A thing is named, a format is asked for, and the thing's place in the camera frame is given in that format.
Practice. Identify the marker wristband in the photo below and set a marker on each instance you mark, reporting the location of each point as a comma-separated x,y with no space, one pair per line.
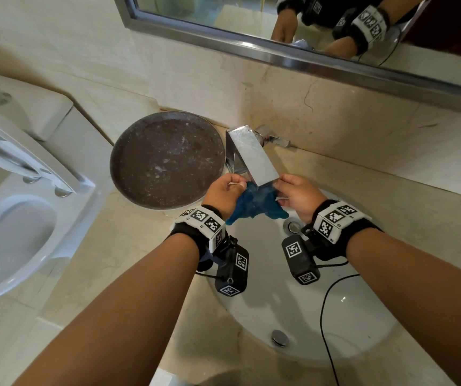
202,225
335,221

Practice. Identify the person's left forearm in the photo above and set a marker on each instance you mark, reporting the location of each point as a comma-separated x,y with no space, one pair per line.
118,317

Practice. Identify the person's left hand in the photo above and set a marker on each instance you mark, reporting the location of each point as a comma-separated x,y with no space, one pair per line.
222,194

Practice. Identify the left marker wristband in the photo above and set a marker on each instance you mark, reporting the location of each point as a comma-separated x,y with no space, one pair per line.
202,225

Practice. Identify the person's right forearm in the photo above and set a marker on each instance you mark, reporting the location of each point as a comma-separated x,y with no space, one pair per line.
423,301

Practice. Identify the chrome sink drain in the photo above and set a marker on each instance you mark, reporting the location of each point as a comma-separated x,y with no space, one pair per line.
293,227

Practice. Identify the white toilet tank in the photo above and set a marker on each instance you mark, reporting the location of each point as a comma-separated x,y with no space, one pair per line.
77,144

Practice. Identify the chrome flush button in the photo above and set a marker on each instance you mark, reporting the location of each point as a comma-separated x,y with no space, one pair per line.
2,98

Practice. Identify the white ceramic sink basin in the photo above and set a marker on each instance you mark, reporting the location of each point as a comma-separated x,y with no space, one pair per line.
274,313

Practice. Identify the white toilet seat lid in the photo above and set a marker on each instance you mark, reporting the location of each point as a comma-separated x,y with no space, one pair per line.
13,144

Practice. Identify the white toilet bowl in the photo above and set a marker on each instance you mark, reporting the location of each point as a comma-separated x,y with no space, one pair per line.
13,245

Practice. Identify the steel framed mirror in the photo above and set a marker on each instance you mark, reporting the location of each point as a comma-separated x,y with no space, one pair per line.
254,48

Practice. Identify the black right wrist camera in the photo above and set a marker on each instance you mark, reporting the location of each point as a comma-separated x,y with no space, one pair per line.
300,263

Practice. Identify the chrome faucet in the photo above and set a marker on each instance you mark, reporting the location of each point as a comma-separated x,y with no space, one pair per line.
252,154

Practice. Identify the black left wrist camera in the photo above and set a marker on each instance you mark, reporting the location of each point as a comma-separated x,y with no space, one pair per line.
232,273

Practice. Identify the chrome overflow cap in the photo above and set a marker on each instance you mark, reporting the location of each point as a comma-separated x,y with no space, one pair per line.
279,338

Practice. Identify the teal cleaning cloth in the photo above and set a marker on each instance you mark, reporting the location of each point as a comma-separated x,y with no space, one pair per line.
258,205

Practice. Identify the beige marble sink countertop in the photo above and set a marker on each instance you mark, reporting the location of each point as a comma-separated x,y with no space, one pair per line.
114,245

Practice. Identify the person's right hand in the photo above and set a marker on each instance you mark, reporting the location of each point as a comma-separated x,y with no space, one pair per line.
304,196

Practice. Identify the round dark brown tray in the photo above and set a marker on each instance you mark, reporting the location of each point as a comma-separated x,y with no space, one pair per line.
166,160

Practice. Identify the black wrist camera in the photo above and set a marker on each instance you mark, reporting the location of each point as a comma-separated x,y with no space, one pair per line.
232,273
300,263

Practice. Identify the right marker wristband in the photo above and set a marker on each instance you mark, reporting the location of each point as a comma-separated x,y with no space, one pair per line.
335,221

